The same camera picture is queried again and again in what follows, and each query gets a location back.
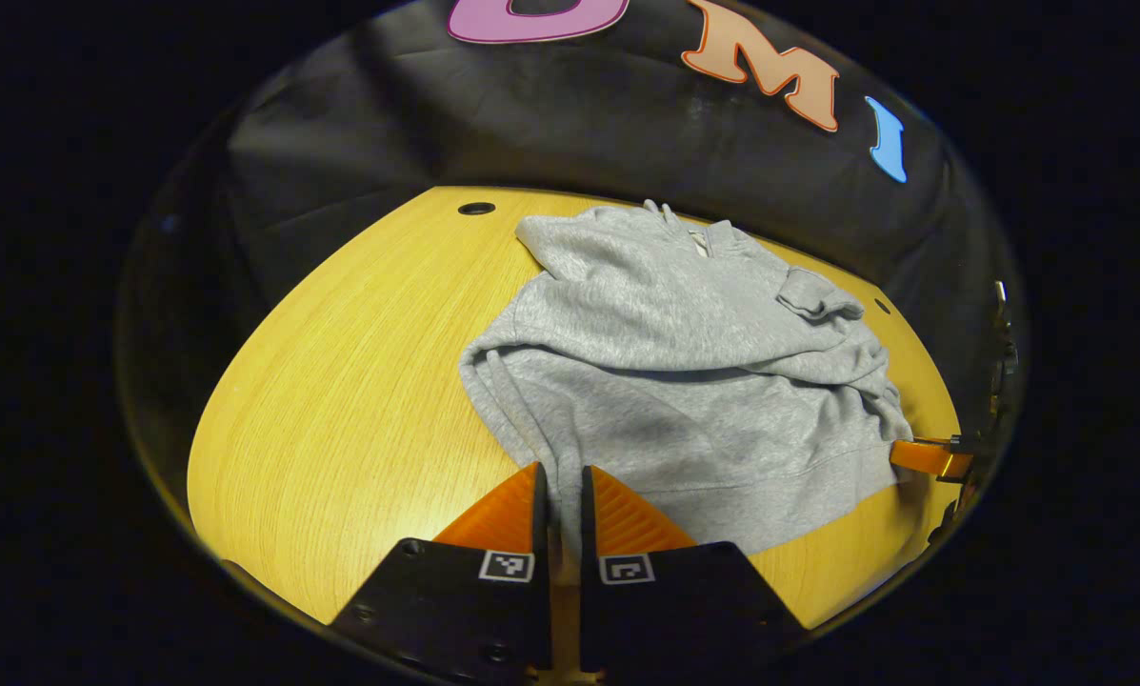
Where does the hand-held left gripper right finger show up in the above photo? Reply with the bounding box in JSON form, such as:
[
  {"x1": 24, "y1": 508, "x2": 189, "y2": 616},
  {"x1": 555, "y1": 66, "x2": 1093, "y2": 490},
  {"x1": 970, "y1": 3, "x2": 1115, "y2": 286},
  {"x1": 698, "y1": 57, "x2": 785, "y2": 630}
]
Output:
[{"x1": 579, "y1": 464, "x2": 810, "y2": 674}]

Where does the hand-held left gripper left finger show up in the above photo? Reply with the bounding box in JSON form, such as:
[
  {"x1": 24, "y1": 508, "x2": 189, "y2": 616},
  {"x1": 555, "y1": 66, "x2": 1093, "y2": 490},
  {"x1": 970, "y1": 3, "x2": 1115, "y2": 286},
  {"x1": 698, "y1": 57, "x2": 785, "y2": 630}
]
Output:
[{"x1": 330, "y1": 462, "x2": 554, "y2": 683}]

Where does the grey sweatshirt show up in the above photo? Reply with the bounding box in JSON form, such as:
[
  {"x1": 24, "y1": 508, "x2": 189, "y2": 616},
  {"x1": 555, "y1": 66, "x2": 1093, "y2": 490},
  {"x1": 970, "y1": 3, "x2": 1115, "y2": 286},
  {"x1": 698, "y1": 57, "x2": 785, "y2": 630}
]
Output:
[{"x1": 458, "y1": 199, "x2": 915, "y2": 559}]

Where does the black backdrop cloth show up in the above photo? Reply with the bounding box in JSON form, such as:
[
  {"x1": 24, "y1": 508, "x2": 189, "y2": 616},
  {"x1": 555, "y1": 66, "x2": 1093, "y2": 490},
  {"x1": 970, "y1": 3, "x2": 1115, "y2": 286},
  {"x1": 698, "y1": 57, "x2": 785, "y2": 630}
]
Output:
[{"x1": 150, "y1": 0, "x2": 1020, "y2": 406}]

